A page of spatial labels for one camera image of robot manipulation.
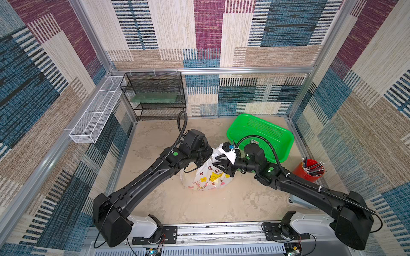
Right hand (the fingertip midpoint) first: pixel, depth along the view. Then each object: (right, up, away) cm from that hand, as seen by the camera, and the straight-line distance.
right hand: (217, 162), depth 75 cm
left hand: (0, +5, -1) cm, 5 cm away
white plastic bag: (-5, -8, +5) cm, 11 cm away
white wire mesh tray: (-72, +18, +19) cm, 76 cm away
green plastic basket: (+21, +19, +38) cm, 48 cm away
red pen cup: (+48, -6, +8) cm, 49 cm away
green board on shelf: (-35, +34, +20) cm, 53 cm away
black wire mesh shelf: (-44, +45, +27) cm, 69 cm away
